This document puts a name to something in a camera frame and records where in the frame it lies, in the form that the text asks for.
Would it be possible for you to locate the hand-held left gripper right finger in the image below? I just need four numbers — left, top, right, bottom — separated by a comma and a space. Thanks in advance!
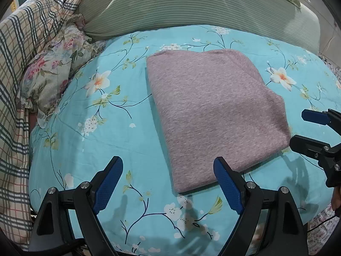
213, 157, 309, 256

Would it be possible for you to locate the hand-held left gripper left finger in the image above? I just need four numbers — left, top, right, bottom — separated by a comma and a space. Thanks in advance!
28, 155, 124, 256

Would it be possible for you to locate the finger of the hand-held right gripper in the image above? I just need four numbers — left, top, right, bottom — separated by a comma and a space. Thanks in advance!
301, 108, 341, 135
289, 135, 332, 161

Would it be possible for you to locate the pink knit garment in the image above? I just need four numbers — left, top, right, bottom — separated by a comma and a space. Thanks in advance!
146, 49, 291, 196

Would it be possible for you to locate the person's right hand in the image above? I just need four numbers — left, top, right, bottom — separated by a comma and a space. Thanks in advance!
332, 187, 341, 212

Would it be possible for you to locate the speckled floral mattress pad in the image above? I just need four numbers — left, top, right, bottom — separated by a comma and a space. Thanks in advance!
306, 55, 341, 247

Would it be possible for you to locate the turquoise floral bed sheet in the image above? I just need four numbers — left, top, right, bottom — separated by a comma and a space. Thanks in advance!
28, 25, 341, 256

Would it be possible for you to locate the floral ruffled pillow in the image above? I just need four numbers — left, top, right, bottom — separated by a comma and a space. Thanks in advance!
20, 13, 107, 128

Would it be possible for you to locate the plaid blanket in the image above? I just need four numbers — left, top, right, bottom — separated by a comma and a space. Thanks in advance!
0, 0, 96, 251

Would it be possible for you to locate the green striped pillow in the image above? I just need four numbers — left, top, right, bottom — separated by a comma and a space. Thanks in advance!
76, 0, 320, 55

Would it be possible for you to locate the black cable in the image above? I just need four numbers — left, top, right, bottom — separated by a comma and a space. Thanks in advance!
306, 213, 338, 232

